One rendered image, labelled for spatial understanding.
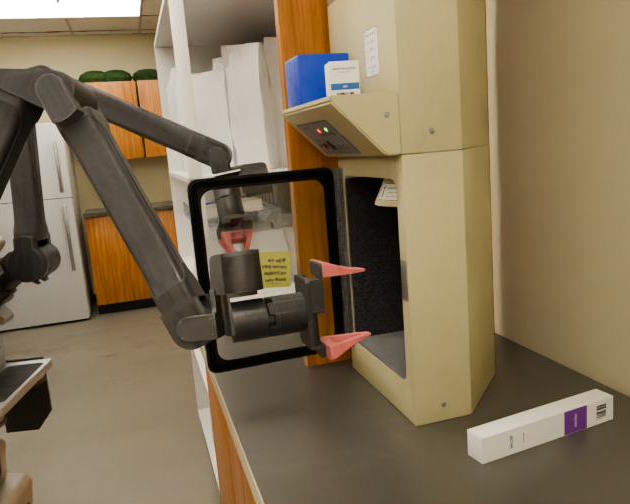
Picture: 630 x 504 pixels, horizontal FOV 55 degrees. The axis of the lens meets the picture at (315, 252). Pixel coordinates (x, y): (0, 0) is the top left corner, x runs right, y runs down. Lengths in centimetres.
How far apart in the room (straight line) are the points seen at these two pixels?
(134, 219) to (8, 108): 24
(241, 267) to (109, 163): 24
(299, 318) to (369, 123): 33
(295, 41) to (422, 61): 40
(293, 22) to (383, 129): 44
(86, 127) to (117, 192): 10
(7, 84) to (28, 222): 50
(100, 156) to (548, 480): 79
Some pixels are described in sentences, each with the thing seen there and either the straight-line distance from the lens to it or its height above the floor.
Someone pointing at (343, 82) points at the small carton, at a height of 154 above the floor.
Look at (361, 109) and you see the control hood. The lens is 97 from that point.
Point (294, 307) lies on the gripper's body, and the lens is 85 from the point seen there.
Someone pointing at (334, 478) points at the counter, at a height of 94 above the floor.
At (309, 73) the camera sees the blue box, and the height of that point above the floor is 157.
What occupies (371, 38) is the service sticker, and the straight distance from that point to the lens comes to 109.
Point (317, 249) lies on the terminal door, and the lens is 128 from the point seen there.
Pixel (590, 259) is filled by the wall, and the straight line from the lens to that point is 132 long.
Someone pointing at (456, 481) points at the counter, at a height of 94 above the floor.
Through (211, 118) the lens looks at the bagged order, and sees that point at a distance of 232.
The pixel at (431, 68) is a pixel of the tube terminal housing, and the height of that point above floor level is 154.
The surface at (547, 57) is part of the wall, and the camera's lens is 140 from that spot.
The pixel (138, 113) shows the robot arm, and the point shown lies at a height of 153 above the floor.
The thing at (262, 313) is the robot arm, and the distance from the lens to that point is 84.
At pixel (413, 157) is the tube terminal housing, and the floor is 140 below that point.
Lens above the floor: 144
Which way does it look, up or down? 10 degrees down
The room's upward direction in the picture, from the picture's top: 5 degrees counter-clockwise
